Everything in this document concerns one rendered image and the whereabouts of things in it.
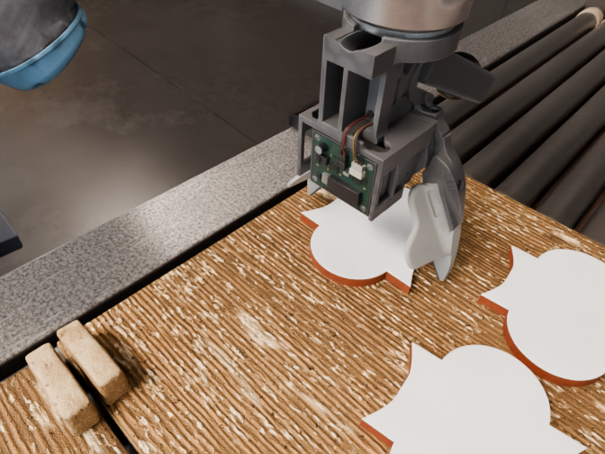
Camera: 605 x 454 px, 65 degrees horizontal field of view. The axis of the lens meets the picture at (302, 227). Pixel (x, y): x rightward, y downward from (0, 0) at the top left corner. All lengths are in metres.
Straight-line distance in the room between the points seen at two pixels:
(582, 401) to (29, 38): 0.57
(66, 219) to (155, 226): 1.49
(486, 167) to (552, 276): 0.19
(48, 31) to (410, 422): 0.48
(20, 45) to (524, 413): 0.53
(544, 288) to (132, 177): 1.82
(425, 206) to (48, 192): 1.86
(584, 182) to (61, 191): 1.84
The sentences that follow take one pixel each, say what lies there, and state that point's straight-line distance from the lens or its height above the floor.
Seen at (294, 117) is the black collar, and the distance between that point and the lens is 0.61.
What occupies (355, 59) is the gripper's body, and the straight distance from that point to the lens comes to 0.27.
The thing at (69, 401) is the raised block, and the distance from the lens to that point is 0.33.
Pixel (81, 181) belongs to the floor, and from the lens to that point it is 2.12.
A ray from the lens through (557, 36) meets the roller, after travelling 1.06.
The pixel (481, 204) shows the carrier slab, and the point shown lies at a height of 0.94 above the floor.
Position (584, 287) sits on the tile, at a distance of 0.46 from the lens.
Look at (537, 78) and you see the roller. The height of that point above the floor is 0.92.
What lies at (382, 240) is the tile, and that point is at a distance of 0.42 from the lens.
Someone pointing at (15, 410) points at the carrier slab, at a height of 0.94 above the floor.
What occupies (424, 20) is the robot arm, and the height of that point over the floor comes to 1.15.
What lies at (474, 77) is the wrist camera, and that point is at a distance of 0.38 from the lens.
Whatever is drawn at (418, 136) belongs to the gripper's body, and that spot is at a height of 1.08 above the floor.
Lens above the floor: 1.24
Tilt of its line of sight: 44 degrees down
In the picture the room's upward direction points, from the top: 5 degrees clockwise
